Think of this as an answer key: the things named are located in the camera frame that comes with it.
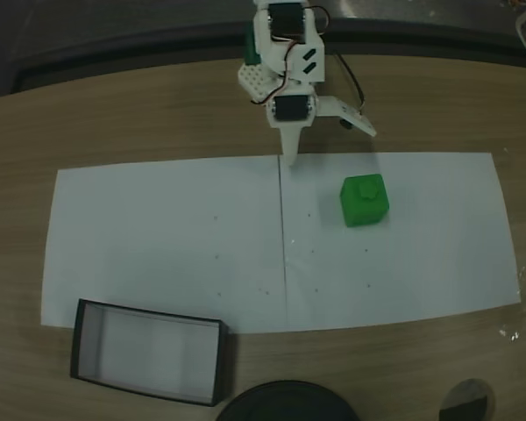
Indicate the green clamp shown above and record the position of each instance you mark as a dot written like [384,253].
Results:
[250,48]

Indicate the black round object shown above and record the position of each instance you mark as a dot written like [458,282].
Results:
[289,403]

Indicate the round shiny disc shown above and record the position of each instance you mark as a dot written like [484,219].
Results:
[467,401]

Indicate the white paper sheet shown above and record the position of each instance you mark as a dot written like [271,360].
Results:
[166,237]
[421,272]

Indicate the green toy cube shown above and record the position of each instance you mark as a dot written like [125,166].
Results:
[364,204]

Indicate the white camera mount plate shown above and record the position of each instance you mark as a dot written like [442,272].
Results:
[346,113]

